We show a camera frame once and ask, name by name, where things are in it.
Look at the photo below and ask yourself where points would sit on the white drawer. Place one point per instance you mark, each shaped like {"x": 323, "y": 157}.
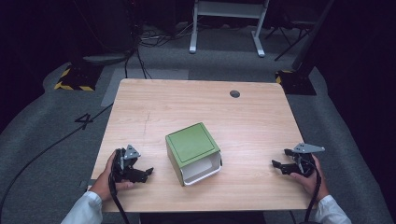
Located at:
{"x": 202, "y": 169}

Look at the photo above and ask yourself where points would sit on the person's left hand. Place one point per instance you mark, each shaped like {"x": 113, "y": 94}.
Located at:
{"x": 104, "y": 183}

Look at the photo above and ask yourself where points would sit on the black yellow striped stand base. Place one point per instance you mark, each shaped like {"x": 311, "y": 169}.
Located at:
{"x": 297, "y": 82}
{"x": 77, "y": 79}

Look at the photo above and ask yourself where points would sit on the grey round stand base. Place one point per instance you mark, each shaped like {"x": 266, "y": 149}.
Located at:
{"x": 106, "y": 58}

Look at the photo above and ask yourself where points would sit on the green drawer box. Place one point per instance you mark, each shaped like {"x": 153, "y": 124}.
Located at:
{"x": 190, "y": 143}

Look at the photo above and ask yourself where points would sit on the black tripod legs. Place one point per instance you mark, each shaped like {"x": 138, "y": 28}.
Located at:
{"x": 288, "y": 37}

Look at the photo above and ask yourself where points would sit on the person's right hand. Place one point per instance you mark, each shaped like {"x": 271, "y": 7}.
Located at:
{"x": 313, "y": 185}

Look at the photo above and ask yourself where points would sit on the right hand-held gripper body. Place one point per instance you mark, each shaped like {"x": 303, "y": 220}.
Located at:
{"x": 306, "y": 165}

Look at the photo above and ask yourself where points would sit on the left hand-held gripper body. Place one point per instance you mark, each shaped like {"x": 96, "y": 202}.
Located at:
{"x": 120, "y": 168}

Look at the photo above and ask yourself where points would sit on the black slanted stand post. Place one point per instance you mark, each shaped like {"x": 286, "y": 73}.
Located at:
{"x": 314, "y": 34}

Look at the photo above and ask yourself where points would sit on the white metal stand frame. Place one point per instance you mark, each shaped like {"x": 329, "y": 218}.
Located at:
{"x": 229, "y": 9}

